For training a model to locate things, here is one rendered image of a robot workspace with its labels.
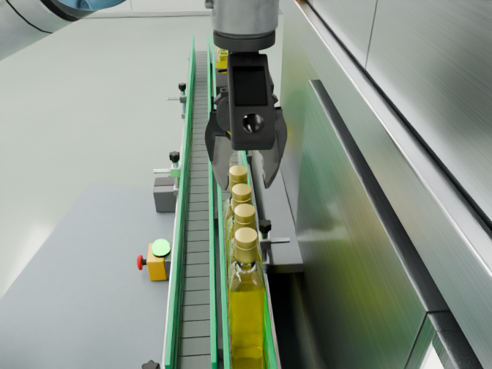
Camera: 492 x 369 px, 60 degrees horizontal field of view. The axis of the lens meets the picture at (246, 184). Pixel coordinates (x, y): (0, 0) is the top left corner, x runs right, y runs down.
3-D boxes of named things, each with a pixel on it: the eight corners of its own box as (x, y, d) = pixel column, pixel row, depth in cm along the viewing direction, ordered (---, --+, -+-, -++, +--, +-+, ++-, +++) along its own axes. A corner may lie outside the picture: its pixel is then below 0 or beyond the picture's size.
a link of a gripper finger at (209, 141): (233, 159, 57) (248, 100, 52) (234, 166, 56) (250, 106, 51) (199, 154, 56) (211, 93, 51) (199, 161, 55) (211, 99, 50)
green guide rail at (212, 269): (218, 388, 73) (217, 362, 68) (212, 388, 73) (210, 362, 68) (209, 50, 214) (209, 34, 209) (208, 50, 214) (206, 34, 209)
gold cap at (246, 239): (258, 263, 65) (258, 241, 62) (235, 264, 64) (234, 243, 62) (256, 247, 68) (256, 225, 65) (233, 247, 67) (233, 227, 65)
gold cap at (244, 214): (256, 237, 69) (256, 217, 67) (234, 238, 69) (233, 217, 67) (255, 222, 72) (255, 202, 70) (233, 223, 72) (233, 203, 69)
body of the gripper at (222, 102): (269, 107, 59) (271, 17, 52) (277, 138, 53) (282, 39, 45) (214, 109, 59) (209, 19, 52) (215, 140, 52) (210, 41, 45)
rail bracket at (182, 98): (188, 121, 154) (185, 86, 146) (168, 121, 154) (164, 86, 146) (189, 116, 158) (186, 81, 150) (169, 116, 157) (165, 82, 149)
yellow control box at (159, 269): (177, 280, 109) (174, 261, 105) (148, 282, 109) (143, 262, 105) (179, 261, 115) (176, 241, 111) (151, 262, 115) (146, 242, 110)
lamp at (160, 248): (170, 257, 106) (168, 248, 104) (151, 258, 106) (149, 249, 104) (170, 244, 110) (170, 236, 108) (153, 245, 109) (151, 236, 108)
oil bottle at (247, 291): (262, 358, 78) (266, 278, 65) (231, 360, 77) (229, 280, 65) (259, 331, 82) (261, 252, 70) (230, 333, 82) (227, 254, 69)
